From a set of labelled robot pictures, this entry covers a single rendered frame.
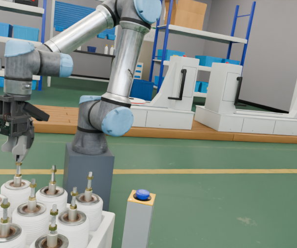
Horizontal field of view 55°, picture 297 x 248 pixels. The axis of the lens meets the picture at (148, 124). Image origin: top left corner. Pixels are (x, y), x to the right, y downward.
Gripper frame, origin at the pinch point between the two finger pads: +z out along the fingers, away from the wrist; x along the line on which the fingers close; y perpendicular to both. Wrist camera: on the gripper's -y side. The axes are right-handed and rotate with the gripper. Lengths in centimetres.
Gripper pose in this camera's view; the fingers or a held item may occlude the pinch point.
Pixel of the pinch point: (20, 157)
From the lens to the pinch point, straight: 100.0
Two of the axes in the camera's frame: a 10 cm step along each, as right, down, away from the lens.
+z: -1.3, 9.7, 2.0
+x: 9.2, 2.0, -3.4
